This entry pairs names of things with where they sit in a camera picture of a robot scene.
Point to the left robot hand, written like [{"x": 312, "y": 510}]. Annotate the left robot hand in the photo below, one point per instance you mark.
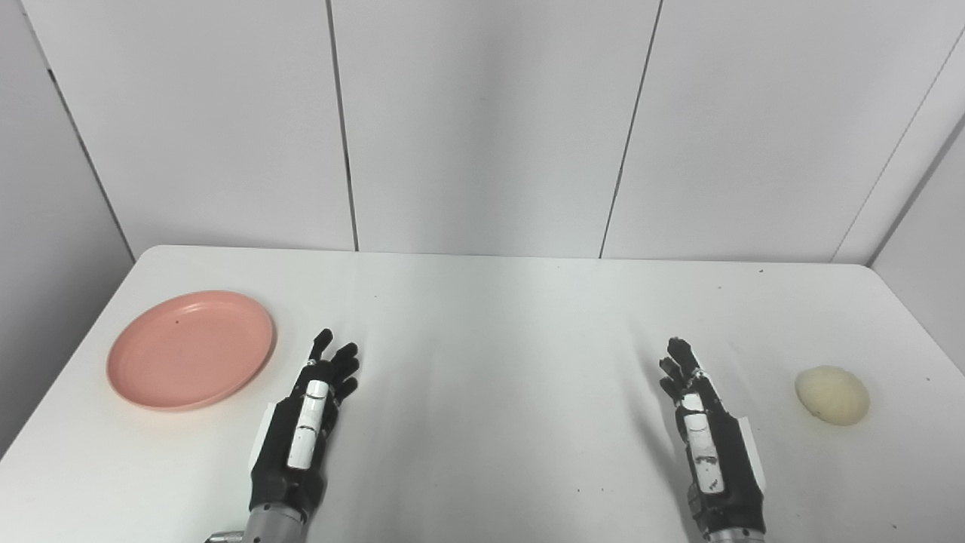
[{"x": 298, "y": 445}]

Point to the pink round plate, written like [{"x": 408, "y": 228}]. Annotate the pink round plate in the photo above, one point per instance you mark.
[{"x": 191, "y": 350}]

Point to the cream steamed bun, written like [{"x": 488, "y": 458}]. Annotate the cream steamed bun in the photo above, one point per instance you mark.
[{"x": 832, "y": 395}]

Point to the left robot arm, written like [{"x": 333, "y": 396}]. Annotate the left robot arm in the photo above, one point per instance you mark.
[{"x": 271, "y": 526}]

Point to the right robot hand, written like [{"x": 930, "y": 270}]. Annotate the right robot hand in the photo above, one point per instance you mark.
[{"x": 716, "y": 460}]

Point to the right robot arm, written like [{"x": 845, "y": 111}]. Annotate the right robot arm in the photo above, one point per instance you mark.
[{"x": 733, "y": 537}]

